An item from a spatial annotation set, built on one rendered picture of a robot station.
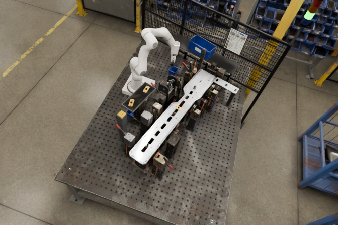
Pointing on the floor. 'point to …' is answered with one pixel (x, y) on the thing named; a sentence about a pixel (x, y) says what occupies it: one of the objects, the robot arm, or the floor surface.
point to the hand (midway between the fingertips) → (171, 62)
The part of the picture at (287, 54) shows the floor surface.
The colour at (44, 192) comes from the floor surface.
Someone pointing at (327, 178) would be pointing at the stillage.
